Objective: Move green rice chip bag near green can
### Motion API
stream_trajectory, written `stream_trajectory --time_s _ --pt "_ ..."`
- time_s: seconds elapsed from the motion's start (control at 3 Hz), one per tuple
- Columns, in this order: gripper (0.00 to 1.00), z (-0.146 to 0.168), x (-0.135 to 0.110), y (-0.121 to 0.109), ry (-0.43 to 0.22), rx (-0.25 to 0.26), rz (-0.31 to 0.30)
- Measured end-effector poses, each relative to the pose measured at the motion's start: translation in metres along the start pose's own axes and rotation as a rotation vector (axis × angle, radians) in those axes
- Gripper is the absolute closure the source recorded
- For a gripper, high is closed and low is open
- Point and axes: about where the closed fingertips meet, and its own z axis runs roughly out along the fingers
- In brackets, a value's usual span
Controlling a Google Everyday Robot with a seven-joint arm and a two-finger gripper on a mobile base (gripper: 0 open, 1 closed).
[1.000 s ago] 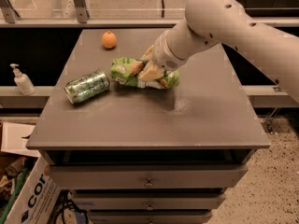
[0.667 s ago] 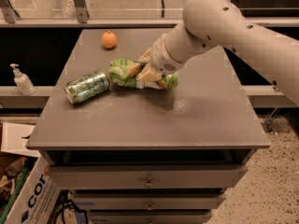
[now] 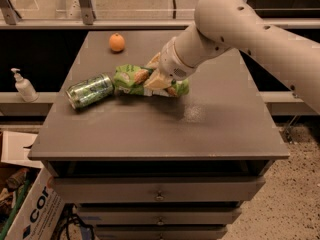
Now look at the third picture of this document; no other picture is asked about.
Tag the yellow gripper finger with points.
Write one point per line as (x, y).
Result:
(158, 81)
(154, 62)

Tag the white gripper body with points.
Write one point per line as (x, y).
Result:
(172, 65)

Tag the green rice chip bag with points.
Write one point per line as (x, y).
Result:
(129, 79)

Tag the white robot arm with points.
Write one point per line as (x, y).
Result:
(220, 25)

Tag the green soda can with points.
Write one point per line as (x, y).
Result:
(89, 91)

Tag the orange fruit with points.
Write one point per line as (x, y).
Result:
(116, 42)

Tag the grey drawer cabinet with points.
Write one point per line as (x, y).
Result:
(207, 152)

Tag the top drawer knob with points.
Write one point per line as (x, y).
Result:
(159, 196)

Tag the drawer knob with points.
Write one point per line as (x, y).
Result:
(159, 196)
(160, 221)

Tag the white pump soap bottle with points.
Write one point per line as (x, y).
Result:
(24, 87)

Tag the middle drawer knob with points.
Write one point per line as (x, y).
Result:
(160, 221)

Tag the white cardboard box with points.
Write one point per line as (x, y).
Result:
(39, 206)

